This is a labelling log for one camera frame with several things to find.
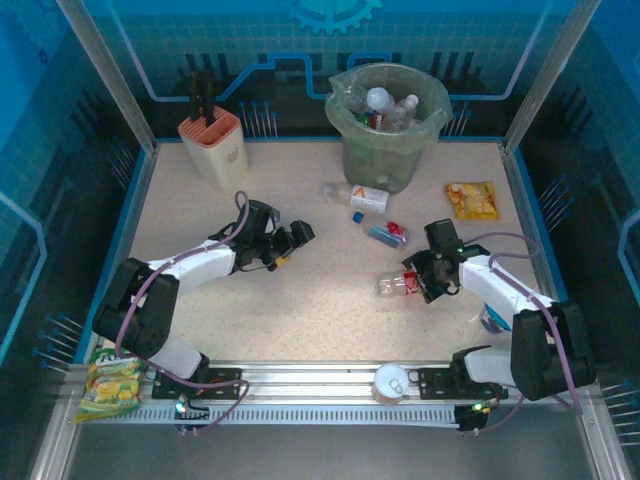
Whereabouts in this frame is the clear bottle red label yellow cap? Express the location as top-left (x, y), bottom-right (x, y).
top-left (374, 268), bottom-right (424, 300)

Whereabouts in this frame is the clear unlabelled plastic bottle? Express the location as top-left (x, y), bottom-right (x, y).
top-left (343, 83), bottom-right (370, 115)

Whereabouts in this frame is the translucent green waste bin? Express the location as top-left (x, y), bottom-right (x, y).
top-left (324, 62), bottom-right (454, 197)

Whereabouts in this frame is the clear plastic bin liner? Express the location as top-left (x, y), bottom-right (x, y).
top-left (324, 62), bottom-right (454, 151)

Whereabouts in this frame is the blue capped bottle blue red label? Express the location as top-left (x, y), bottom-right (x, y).
top-left (352, 211), bottom-right (412, 250)

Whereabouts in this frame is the clear cup with blue lid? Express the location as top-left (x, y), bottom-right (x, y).
top-left (478, 303), bottom-right (516, 334)

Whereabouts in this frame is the clear bottle white orange label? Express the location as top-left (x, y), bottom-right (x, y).
top-left (322, 182), bottom-right (390, 214)

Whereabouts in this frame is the silver tin can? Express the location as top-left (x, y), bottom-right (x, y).
top-left (373, 363), bottom-right (412, 405)

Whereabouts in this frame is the beige knife block orange top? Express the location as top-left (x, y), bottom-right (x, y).
top-left (178, 110), bottom-right (250, 191)

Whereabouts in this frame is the black controller board with LED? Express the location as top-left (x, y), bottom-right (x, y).
top-left (173, 394), bottom-right (211, 436)
top-left (457, 399), bottom-right (494, 435)

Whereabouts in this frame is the green yellow snack bag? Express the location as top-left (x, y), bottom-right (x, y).
top-left (74, 349), bottom-right (150, 424)

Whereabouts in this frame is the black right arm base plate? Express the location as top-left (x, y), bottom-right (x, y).
top-left (417, 367), bottom-right (510, 401)

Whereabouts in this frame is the aluminium side rail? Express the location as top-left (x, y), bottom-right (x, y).
top-left (499, 142), bottom-right (576, 362)

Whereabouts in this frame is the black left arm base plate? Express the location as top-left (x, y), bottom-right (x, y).
top-left (151, 363), bottom-right (244, 401)

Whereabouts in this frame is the aluminium front rail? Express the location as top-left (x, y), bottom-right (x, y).
top-left (64, 358), bottom-right (601, 407)

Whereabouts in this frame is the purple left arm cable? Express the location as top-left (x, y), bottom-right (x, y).
top-left (113, 189), bottom-right (252, 435)

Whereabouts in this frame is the black handled knife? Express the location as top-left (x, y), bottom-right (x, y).
top-left (202, 78), bottom-right (217, 126)
top-left (190, 71), bottom-right (205, 124)

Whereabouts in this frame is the slotted grey cable duct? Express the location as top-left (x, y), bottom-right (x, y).
top-left (79, 402), bottom-right (461, 427)

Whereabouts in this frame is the aluminium frame post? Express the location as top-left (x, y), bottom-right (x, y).
top-left (56, 0), bottom-right (160, 154)
top-left (503, 0), bottom-right (604, 154)

